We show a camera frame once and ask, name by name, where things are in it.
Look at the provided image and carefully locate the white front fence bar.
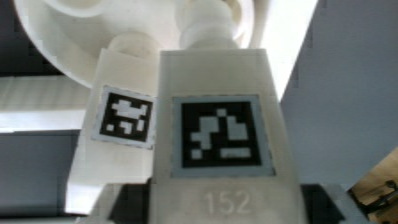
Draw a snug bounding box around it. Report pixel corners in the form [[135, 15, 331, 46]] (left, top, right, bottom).
[[0, 76, 91, 133]]

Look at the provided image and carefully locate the white right fence bar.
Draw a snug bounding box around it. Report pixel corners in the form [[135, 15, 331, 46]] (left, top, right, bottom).
[[256, 0, 318, 98]]

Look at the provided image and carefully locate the white fence bar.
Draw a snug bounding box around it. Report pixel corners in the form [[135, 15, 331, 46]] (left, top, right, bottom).
[[0, 76, 91, 133], [256, 0, 318, 98]]

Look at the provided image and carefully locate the white round stool seat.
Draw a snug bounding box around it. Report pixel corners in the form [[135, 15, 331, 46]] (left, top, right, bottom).
[[12, 0, 270, 89]]

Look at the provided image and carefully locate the white stool leg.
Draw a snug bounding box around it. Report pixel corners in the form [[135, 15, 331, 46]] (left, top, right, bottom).
[[149, 0, 307, 224], [66, 32, 160, 214]]

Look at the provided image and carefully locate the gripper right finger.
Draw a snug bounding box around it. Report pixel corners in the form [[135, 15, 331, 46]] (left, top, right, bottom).
[[300, 182, 375, 224]]

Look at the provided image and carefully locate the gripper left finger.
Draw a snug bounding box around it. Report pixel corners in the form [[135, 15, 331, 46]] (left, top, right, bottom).
[[76, 182, 153, 224]]

